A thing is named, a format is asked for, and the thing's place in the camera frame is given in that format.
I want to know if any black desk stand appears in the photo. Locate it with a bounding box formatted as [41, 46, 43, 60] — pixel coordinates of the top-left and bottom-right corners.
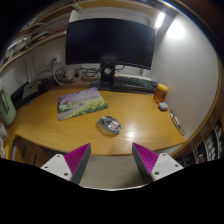
[10, 78, 51, 109]

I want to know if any white power strip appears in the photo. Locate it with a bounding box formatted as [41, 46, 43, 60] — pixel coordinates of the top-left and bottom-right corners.
[64, 68, 84, 82]

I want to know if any transparent computer mouse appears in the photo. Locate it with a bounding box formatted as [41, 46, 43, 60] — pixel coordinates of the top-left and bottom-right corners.
[96, 115, 123, 136]

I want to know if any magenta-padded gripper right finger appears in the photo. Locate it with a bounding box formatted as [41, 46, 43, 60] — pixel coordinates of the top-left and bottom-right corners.
[132, 142, 185, 185]

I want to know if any wooden bookshelf unit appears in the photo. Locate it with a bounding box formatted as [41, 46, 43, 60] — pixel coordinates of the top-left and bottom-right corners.
[173, 113, 224, 168]

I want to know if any flower meadow print mouse pad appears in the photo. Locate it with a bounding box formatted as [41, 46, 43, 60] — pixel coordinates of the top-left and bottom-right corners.
[56, 87, 109, 121]

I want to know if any white cable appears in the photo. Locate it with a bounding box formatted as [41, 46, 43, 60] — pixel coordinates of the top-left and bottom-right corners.
[50, 68, 84, 86]

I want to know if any dark grey keyboard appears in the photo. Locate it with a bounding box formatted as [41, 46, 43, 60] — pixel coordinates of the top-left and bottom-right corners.
[113, 74, 159, 95]

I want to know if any small grey earbud case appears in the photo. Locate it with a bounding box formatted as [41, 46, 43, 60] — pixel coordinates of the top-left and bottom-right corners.
[157, 101, 169, 112]

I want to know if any pale green bag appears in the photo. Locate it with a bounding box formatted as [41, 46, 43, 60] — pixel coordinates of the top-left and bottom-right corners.
[0, 87, 17, 127]

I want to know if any wooden wall shelf unit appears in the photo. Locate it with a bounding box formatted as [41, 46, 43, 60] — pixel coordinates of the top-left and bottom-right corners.
[0, 0, 161, 73]

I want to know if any black cable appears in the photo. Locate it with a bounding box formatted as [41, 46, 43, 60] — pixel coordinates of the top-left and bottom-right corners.
[54, 64, 126, 79]

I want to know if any bright ceiling light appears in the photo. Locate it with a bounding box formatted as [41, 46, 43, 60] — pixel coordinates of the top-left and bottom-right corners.
[154, 11, 166, 29]

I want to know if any black curved monitor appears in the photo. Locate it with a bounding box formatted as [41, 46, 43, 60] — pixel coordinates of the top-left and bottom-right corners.
[65, 17, 157, 92]

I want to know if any orange jar with yellow lid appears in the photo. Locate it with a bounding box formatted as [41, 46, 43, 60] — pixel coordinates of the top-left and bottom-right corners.
[152, 83, 169, 104]

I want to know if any thin dark pen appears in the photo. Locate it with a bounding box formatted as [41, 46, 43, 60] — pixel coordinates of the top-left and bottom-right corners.
[169, 110, 186, 137]

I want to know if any silver flat box device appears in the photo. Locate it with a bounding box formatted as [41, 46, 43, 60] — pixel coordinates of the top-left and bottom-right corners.
[21, 79, 40, 100]

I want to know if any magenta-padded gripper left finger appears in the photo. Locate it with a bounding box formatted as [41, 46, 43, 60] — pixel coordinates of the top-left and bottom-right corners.
[40, 143, 92, 185]

